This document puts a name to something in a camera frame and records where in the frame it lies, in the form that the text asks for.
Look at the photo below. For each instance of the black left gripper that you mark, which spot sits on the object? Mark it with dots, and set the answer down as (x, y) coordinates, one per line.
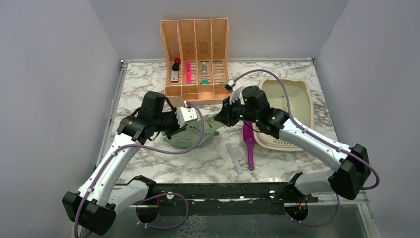
(177, 126)

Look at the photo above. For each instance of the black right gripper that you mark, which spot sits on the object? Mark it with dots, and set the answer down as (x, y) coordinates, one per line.
(227, 117)

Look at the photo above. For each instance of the green litter bag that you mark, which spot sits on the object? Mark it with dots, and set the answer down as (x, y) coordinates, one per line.
(187, 138)

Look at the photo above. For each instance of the purple litter scoop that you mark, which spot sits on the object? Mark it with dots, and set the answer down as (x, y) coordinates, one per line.
(249, 140)

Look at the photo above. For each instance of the beige litter box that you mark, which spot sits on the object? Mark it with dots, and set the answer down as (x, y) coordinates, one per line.
(300, 103)

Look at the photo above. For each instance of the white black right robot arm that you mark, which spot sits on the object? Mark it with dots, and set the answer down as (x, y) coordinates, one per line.
(348, 165)

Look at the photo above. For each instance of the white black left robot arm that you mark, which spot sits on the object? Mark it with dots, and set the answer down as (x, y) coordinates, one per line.
(118, 154)

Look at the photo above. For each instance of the red white small box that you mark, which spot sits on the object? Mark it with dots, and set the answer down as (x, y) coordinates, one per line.
(174, 76)

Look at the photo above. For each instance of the green tape dispenser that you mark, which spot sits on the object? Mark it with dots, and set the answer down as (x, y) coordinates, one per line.
(205, 82)

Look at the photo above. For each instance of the green white glue stick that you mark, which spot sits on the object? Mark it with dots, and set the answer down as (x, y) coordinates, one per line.
(204, 68)

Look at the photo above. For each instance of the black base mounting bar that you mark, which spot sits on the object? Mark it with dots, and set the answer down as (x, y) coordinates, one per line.
(202, 199)

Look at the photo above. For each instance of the red and black stamp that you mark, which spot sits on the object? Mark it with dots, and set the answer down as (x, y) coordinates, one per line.
(176, 65)

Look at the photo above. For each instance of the orange plastic file organizer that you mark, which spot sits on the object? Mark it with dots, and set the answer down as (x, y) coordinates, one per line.
(196, 40)

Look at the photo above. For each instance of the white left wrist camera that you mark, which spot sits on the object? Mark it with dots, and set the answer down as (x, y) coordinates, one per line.
(186, 115)

